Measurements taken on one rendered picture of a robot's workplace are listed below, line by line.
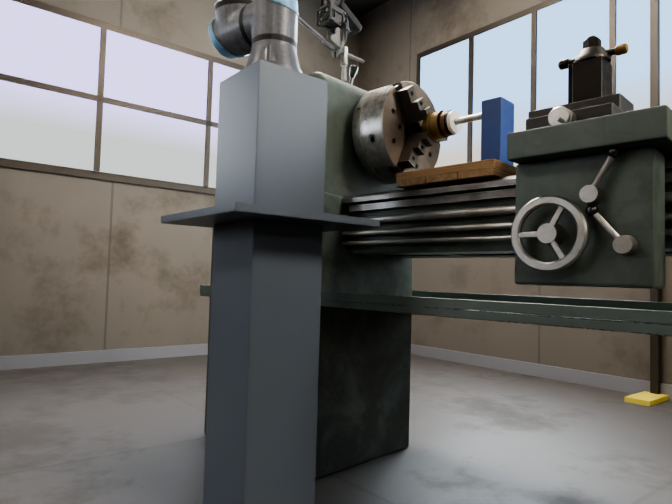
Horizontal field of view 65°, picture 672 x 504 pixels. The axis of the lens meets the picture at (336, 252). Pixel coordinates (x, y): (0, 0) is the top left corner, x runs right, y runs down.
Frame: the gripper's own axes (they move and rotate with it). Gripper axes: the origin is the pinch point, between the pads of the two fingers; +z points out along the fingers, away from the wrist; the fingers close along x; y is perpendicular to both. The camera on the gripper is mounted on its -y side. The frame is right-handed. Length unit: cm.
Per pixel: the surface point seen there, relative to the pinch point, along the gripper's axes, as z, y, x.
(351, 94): 15.8, 0.9, 8.0
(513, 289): 79, -219, -42
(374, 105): 22.4, 2.7, 19.5
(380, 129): 30.5, 3.3, 22.7
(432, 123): 28.1, -8.0, 33.6
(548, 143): 47, 18, 79
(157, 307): 100, -55, -228
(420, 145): 34.2, -7.8, 29.5
